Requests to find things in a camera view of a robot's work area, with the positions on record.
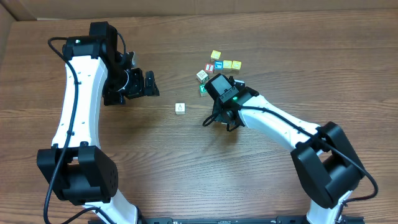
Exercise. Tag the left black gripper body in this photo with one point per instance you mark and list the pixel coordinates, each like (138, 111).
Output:
(144, 84)

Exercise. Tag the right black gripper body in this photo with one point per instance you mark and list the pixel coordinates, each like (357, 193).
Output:
(230, 123)

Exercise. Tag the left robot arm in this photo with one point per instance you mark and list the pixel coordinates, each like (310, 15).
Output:
(75, 167)

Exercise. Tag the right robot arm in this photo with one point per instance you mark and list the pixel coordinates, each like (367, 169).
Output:
(327, 166)

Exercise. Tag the green letter Z block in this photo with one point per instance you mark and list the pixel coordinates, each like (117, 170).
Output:
(203, 91)

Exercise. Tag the white letter A block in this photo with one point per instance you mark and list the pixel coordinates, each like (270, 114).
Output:
(180, 108)

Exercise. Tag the white patterned block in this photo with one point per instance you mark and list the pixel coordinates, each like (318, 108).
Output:
(202, 76)

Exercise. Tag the red letter I block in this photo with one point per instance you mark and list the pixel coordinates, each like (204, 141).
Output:
(209, 68)

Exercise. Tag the yellow block middle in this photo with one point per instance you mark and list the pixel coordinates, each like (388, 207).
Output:
(227, 66)

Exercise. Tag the yellow block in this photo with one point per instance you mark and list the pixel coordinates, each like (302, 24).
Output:
(227, 66)
(236, 66)
(215, 55)

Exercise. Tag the blue letter block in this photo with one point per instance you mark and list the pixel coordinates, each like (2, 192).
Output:
(218, 67)

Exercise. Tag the yellow block right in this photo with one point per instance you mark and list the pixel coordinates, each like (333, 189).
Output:
(236, 66)

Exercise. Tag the yellow block top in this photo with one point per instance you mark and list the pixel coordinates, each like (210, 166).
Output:
(215, 55)

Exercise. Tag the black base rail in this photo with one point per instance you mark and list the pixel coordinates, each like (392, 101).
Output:
(277, 220)

